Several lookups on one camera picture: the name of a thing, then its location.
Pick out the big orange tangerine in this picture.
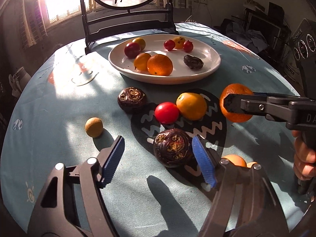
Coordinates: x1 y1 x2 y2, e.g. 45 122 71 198
219 84 254 123

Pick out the small red tomato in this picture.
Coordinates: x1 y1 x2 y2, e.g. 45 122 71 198
183 40 194 53

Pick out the dark carved nut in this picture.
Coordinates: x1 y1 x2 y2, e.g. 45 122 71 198
153 128 194 168
117 87 147 112

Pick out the red cherry tomato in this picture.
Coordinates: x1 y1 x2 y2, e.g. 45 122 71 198
163 39 176 51

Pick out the person right hand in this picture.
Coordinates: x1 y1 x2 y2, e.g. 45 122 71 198
292 131 315 181

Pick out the pale yellow small fruit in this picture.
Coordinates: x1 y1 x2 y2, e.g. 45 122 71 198
246 162 258 168

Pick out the orange fruit near edge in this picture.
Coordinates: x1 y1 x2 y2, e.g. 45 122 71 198
222 154 247 167

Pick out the black round patterned coaster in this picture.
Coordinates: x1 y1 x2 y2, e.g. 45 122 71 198
124 86 227 185

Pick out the yellow orange fruit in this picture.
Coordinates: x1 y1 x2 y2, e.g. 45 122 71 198
176 93 208 121

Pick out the dark dried fruit on plate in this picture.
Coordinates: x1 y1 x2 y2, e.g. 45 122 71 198
183 55 204 70

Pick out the tan round kiwi fruit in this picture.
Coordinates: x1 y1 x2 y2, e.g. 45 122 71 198
85 117 103 138

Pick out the red tomato on coaster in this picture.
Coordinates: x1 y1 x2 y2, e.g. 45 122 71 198
154 102 179 125

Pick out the yellow spotted small fruit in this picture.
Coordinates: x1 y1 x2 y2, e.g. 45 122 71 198
173 36 186 50

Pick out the white oval plate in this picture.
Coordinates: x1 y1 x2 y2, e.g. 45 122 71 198
108 34 221 85

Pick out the large orange on plate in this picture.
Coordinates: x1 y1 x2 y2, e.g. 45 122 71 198
147 54 174 76

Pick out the light blue tablecloth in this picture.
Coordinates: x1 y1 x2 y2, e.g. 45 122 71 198
1 24 308 236

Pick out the small orange on plate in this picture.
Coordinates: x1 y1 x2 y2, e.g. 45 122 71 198
133 53 151 71

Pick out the yellow green plum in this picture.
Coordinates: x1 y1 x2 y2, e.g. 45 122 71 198
132 38 146 51

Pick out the dark red plum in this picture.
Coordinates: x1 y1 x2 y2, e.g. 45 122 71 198
124 42 141 59

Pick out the white jug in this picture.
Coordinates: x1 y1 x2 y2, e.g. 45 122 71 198
8 67 31 98

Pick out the round painted screen stand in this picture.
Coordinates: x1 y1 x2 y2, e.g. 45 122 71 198
80 0 178 54

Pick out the checked curtain left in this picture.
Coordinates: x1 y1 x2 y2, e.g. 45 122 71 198
19 0 47 50

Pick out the black camera box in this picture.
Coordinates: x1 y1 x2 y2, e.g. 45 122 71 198
289 18 316 100

